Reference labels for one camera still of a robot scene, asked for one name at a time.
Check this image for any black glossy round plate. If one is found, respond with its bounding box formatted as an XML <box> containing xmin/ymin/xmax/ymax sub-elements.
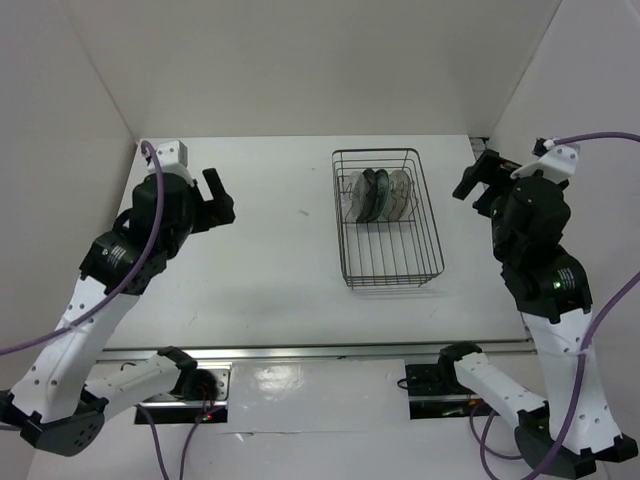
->
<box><xmin>356</xmin><ymin>168</ymin><xmax>376</xmax><ymax>223</ymax></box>

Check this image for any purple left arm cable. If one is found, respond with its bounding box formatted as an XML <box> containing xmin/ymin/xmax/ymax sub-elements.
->
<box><xmin>0</xmin><ymin>139</ymin><xmax>221</xmax><ymax>480</ymax></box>

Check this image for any aluminium rail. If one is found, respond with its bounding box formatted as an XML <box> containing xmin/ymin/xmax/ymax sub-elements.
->
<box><xmin>469</xmin><ymin>137</ymin><xmax>488</xmax><ymax>151</ymax></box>
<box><xmin>96</xmin><ymin>338</ymin><xmax>536</xmax><ymax>364</ymax></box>

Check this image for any smoky grey glass plate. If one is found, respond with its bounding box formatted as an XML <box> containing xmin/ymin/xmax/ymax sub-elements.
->
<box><xmin>384</xmin><ymin>169</ymin><xmax>412</xmax><ymax>222</ymax></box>

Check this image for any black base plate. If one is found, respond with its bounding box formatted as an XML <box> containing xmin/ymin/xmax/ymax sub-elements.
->
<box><xmin>397</xmin><ymin>364</ymin><xmax>490</xmax><ymax>420</ymax></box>
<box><xmin>141</xmin><ymin>364</ymin><xmax>231</xmax><ymax>425</ymax></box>

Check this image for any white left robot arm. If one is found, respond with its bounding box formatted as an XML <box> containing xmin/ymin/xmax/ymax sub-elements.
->
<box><xmin>1</xmin><ymin>168</ymin><xmax>235</xmax><ymax>457</ymax></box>

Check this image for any aluminium front rail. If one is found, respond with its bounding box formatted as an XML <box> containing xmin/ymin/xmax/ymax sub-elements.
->
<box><xmin>96</xmin><ymin>338</ymin><xmax>536</xmax><ymax>364</ymax></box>

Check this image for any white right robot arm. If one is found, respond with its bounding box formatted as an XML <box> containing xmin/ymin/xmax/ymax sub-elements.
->
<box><xmin>436</xmin><ymin>146</ymin><xmax>639</xmax><ymax>479</ymax></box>

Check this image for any blue floral ceramic plate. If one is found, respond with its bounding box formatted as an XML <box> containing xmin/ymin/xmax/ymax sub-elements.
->
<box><xmin>369</xmin><ymin>169</ymin><xmax>391</xmax><ymax>222</ymax></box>

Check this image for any grey wire dish rack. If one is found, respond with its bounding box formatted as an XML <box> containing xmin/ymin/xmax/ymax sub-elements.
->
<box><xmin>331</xmin><ymin>147</ymin><xmax>445</xmax><ymax>290</ymax></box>

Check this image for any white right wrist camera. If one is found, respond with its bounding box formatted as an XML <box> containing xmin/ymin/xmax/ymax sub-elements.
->
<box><xmin>510</xmin><ymin>138</ymin><xmax>580</xmax><ymax>184</ymax></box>

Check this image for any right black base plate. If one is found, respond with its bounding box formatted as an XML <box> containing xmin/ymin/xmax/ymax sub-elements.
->
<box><xmin>397</xmin><ymin>364</ymin><xmax>490</xmax><ymax>420</ymax></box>

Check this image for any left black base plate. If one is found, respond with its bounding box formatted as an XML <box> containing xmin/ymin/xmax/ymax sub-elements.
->
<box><xmin>141</xmin><ymin>364</ymin><xmax>231</xmax><ymax>425</ymax></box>

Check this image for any aluminium right side rail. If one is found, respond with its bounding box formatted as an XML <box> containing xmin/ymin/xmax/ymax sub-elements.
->
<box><xmin>469</xmin><ymin>137</ymin><xmax>488</xmax><ymax>151</ymax></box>

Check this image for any clear textured glass plate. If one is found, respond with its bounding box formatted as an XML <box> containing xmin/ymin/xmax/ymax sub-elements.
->
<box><xmin>341</xmin><ymin>171</ymin><xmax>366</xmax><ymax>222</ymax></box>

